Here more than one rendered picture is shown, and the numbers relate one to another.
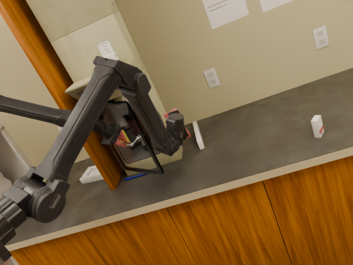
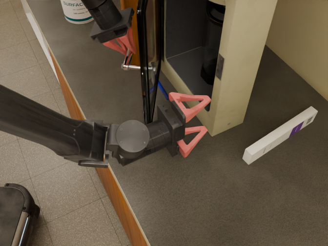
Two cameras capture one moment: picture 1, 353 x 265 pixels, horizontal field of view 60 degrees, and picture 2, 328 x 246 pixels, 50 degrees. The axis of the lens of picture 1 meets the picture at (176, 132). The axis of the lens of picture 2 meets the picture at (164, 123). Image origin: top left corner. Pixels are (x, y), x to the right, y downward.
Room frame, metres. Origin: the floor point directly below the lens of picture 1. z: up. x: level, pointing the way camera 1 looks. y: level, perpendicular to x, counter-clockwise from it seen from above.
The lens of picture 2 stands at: (0.89, -0.32, 1.77)
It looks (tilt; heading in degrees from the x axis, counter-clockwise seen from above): 52 degrees down; 47
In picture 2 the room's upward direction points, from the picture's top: straight up
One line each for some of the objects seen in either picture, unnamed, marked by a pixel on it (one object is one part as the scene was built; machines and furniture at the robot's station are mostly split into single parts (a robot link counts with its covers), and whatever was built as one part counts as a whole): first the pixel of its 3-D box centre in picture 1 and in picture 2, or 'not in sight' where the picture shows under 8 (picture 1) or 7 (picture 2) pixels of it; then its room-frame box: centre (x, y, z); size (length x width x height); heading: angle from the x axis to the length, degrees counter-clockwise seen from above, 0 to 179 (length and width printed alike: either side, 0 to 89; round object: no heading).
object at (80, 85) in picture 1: (104, 84); not in sight; (1.38, 0.20, 1.46); 0.32 x 0.12 x 0.10; 75
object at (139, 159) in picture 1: (125, 139); (151, 42); (1.35, 0.23, 1.19); 0.30 x 0.01 x 0.40; 41
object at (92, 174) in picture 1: (95, 172); not in sight; (1.65, 0.54, 0.96); 0.16 x 0.12 x 0.04; 67
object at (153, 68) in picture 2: not in sight; (151, 73); (1.28, 0.15, 1.18); 0.02 x 0.02 x 0.06; 41
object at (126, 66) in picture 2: (130, 142); (135, 57); (1.28, 0.21, 1.20); 0.10 x 0.05 x 0.03; 41
